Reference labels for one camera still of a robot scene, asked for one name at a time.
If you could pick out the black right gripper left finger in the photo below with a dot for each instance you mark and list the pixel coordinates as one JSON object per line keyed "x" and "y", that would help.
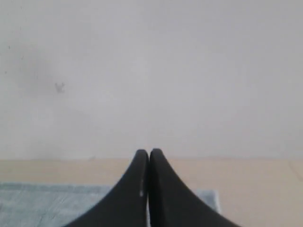
{"x": 126, "y": 203}

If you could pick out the light blue fleece towel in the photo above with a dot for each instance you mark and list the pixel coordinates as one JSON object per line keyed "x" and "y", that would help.
{"x": 48, "y": 205}

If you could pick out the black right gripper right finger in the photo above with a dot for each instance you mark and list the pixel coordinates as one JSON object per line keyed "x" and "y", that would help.
{"x": 172, "y": 203}

